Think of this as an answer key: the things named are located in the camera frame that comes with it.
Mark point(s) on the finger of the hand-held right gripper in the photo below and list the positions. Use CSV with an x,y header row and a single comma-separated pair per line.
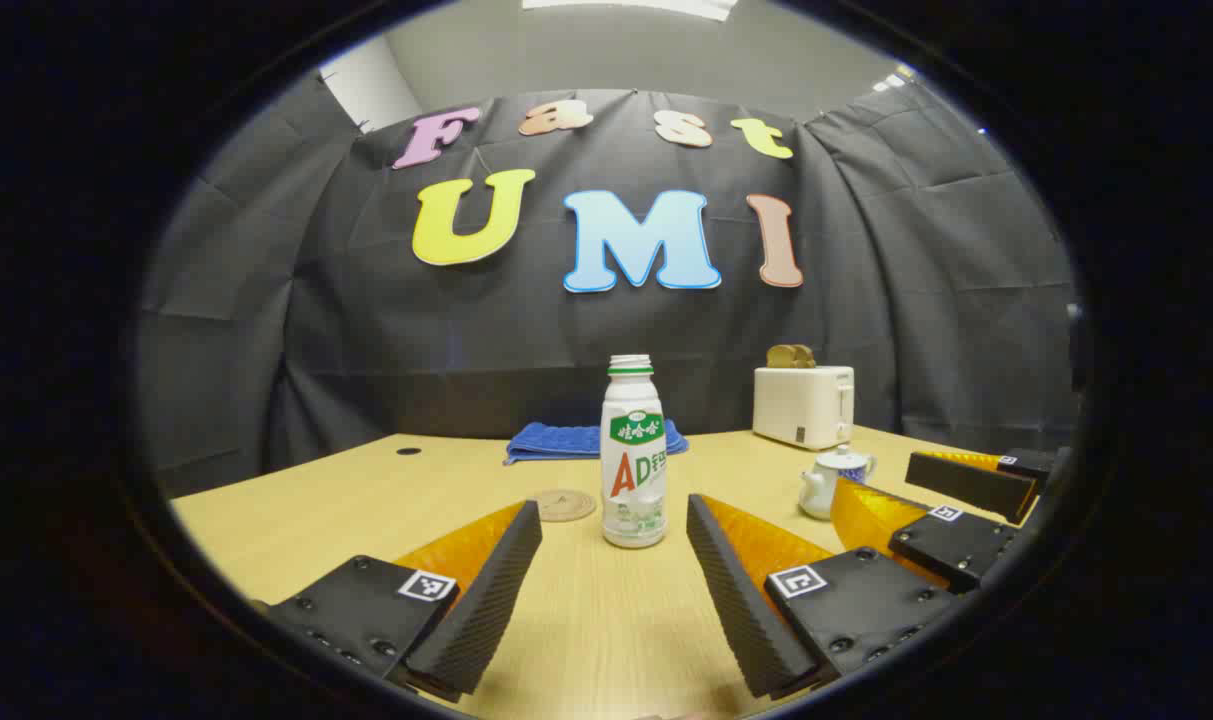
x,y
971,485
951,545

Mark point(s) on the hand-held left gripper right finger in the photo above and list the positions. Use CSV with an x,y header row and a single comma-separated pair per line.
x,y
736,600

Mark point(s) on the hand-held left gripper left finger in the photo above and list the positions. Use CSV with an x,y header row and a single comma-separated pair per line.
x,y
486,590

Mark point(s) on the round wooden coaster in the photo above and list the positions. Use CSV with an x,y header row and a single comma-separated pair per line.
x,y
561,506

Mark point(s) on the white blue teacup lid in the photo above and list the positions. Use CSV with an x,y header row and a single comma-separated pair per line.
x,y
843,460

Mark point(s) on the white blue flower teacup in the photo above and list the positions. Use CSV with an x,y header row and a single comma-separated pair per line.
x,y
818,492

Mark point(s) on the white water bottle green label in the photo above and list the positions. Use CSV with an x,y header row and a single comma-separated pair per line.
x,y
633,450

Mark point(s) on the blue folded towel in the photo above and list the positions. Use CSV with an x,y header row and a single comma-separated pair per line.
x,y
556,440

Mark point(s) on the white toaster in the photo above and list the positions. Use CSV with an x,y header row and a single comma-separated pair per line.
x,y
801,405

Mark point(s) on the brown toast slice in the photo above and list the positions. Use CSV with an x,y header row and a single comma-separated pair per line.
x,y
790,356

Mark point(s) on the small ceiling light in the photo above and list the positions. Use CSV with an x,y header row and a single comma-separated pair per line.
x,y
894,78

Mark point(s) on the long ceiling light panel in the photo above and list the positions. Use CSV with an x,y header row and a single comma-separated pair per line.
x,y
631,6

